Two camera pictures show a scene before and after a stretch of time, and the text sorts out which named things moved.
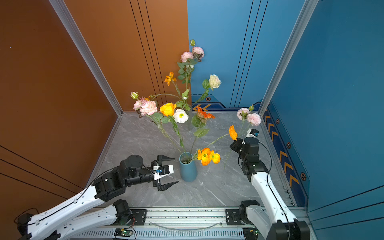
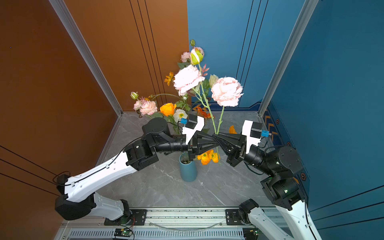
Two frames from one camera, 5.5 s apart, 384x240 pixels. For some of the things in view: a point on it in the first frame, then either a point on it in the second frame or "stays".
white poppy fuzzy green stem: (181, 115) stays
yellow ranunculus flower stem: (167, 110) stays
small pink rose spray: (145, 107) stays
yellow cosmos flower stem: (168, 80) stays
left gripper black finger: (161, 158) -> (207, 139)
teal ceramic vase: (188, 170) stays
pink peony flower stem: (249, 117) -> (227, 90)
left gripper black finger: (164, 187) -> (203, 150)
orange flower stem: (206, 156) stays
